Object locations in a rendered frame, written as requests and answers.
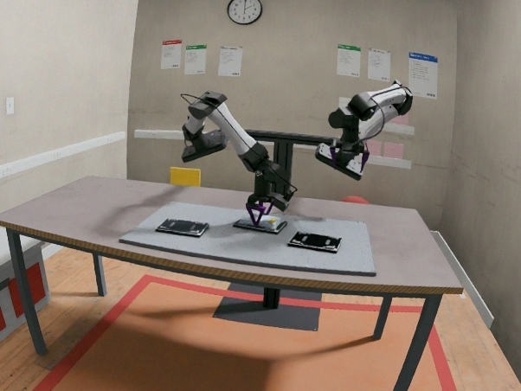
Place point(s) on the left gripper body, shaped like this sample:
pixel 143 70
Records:
pixel 349 141

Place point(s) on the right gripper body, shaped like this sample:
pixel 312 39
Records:
pixel 262 192

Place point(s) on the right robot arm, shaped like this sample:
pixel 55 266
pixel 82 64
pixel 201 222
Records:
pixel 238 138

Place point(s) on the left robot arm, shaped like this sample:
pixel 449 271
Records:
pixel 364 105

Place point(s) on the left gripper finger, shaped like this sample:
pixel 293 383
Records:
pixel 333 155
pixel 364 159

